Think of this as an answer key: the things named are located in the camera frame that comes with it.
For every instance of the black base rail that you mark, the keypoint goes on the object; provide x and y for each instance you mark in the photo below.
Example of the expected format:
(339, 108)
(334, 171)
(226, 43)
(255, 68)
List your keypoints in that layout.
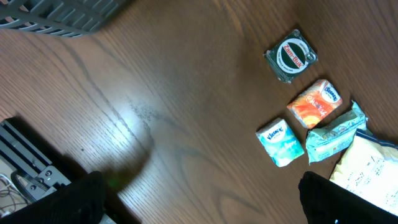
(37, 169)

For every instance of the grey plastic mesh basket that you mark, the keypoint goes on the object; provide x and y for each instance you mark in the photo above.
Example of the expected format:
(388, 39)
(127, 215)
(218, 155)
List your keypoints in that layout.
(63, 18)

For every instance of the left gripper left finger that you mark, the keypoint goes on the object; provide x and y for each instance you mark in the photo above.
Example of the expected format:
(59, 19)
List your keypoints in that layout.
(80, 202)

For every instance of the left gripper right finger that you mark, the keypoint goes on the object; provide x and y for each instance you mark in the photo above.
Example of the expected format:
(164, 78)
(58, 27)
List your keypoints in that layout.
(324, 202)

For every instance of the cream snack bag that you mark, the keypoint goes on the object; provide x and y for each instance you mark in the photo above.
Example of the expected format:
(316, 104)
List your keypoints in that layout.
(368, 169)

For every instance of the teal tissue pack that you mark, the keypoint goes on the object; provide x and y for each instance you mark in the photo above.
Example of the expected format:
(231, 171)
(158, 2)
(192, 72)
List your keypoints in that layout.
(280, 142)

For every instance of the green snack packet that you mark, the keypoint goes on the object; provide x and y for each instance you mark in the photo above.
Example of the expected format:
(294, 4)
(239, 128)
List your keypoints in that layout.
(322, 143)

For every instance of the dark green round-label box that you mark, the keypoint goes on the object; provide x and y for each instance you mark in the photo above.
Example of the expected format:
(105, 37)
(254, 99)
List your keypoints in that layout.
(291, 56)

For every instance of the orange tissue pack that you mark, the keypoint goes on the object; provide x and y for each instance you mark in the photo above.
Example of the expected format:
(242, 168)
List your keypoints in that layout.
(315, 103)

